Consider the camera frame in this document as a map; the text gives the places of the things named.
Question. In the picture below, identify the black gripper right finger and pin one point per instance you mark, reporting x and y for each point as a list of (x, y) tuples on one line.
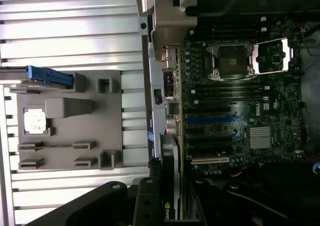
[(200, 206)]

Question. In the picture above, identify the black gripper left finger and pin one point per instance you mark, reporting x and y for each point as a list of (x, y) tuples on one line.
[(147, 203)]

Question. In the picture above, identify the white expansion slot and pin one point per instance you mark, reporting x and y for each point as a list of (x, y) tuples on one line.
[(210, 159)]

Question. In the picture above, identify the blue expansion slot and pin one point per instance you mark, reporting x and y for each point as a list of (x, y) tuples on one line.
[(207, 121)]

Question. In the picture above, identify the gray parts rack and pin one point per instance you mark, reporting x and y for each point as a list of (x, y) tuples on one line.
[(105, 126)]

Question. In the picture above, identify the silver chipset heatsink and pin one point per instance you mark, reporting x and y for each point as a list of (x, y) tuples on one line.
[(260, 137)]

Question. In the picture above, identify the open black PC case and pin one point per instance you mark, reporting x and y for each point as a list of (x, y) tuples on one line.
[(156, 106)]

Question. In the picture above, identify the green motherboard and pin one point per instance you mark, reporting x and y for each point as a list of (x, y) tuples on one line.
[(275, 106)]

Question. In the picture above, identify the silver CPU chip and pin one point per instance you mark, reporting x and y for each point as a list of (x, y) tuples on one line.
[(35, 121)]

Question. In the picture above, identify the CPU socket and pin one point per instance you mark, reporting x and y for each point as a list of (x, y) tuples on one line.
[(231, 61)]

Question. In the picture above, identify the hard disk with blue carrier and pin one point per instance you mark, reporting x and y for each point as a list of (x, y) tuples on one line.
[(50, 76)]

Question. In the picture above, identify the metal socket cover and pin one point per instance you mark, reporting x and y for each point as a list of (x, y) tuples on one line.
[(272, 56)]

